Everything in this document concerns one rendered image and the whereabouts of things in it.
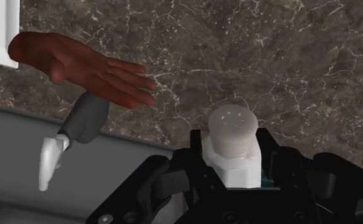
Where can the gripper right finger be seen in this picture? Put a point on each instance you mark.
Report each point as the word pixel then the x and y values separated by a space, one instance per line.
pixel 339 186

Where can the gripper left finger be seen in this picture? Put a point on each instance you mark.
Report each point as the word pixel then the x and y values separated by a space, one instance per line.
pixel 156 183

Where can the white salt shaker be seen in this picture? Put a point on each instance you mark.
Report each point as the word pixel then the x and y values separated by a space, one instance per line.
pixel 232 136

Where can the grey and white hand figure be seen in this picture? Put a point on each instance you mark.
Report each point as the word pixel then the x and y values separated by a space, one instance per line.
pixel 85 119

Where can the brown hand figure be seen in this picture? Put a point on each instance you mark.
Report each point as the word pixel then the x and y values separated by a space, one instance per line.
pixel 75 65

